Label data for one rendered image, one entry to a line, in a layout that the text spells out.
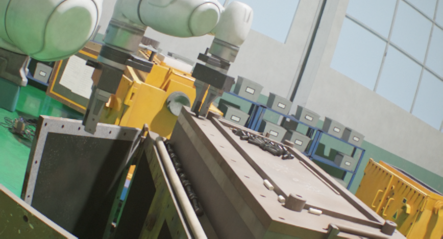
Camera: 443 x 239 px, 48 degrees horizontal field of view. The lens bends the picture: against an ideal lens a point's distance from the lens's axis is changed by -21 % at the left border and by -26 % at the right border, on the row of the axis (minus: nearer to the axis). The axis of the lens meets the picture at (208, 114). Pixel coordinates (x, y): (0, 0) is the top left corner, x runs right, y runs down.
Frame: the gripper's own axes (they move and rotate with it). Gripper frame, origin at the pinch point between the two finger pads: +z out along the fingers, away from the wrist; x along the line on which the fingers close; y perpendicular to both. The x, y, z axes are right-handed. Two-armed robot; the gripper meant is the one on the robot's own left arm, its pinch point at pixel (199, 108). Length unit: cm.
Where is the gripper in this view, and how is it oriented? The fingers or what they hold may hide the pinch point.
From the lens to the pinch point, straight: 207.7
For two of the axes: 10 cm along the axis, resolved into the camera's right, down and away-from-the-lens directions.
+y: 5.4, 1.3, 8.3
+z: -3.8, 9.2, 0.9
